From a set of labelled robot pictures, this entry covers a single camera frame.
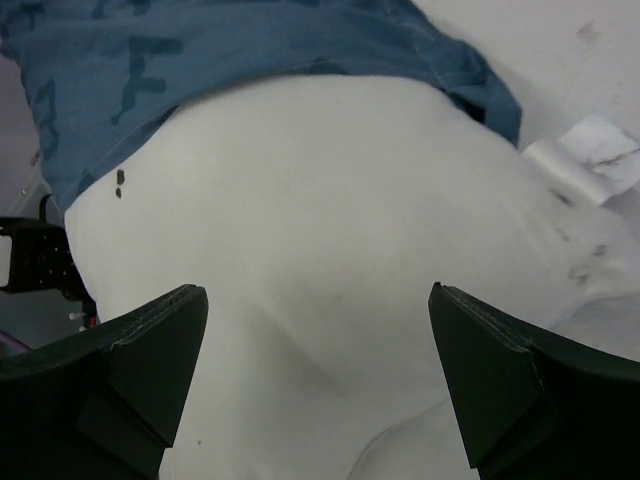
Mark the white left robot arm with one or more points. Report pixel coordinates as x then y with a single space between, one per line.
36 257

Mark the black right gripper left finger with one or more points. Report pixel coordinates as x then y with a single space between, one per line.
105 403

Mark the white pillow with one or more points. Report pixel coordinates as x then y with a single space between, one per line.
318 212

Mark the blue printed pillowcase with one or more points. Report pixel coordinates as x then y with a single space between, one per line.
101 77

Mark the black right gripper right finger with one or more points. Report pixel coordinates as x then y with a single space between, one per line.
531 404

